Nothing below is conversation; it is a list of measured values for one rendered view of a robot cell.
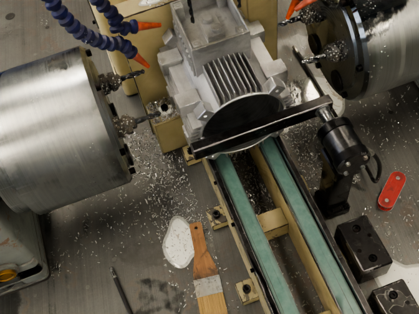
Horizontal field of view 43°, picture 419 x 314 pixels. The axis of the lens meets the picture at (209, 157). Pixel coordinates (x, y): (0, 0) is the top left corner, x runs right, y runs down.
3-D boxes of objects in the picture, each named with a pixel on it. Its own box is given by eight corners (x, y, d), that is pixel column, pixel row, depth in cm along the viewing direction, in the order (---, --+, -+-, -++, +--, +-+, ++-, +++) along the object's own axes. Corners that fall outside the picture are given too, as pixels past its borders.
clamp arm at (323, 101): (325, 101, 95) (190, 149, 93) (327, 90, 92) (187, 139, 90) (335, 115, 93) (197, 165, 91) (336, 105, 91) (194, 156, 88)
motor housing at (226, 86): (166, 93, 110) (148, 25, 94) (252, 63, 112) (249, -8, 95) (198, 171, 100) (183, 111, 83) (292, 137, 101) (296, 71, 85)
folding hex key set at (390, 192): (390, 214, 104) (391, 210, 102) (374, 207, 105) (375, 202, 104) (406, 179, 107) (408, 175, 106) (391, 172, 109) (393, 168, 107)
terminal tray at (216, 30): (174, 33, 97) (167, 3, 91) (229, 15, 98) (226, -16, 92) (195, 80, 91) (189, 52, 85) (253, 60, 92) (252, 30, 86)
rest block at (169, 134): (154, 133, 120) (143, 101, 109) (184, 123, 120) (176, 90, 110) (162, 154, 117) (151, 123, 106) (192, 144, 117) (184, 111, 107)
